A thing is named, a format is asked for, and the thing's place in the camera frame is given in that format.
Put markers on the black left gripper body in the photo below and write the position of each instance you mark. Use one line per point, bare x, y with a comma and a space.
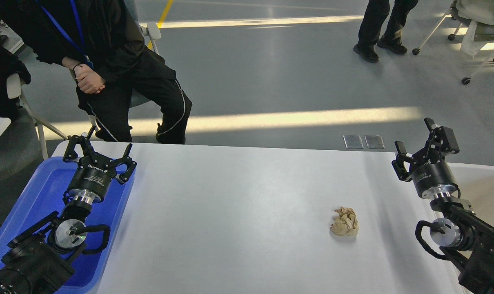
92, 178

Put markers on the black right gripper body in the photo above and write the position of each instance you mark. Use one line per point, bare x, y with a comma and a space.
432, 178

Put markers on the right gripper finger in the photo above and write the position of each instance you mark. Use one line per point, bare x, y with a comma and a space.
399, 162
441, 142

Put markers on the brown paper ball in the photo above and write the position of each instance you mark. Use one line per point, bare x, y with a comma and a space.
346, 223

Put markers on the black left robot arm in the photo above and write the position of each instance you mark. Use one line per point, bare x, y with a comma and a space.
58, 237

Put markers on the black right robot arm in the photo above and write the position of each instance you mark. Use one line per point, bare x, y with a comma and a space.
459, 237

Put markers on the right floor outlet plate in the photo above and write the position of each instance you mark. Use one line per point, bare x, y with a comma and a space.
374, 142

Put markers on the floor outlet plate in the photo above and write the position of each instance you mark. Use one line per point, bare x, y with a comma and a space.
374, 142
353, 142

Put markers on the blue plastic tray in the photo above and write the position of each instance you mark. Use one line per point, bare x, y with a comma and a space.
43, 195

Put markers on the left floor outlet plate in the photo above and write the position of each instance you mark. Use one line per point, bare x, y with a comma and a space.
353, 142

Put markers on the white plastic bin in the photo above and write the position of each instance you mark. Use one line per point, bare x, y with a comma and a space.
476, 183

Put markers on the grey office chair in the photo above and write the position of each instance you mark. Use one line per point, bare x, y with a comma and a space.
115, 63

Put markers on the white chair with black coat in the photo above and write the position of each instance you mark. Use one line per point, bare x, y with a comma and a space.
13, 75

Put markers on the seated person in black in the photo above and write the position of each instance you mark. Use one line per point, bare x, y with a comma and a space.
48, 27

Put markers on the white wheeled chair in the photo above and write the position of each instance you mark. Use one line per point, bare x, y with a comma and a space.
478, 17

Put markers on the standing person in black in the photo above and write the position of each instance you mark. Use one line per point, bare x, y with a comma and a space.
382, 26

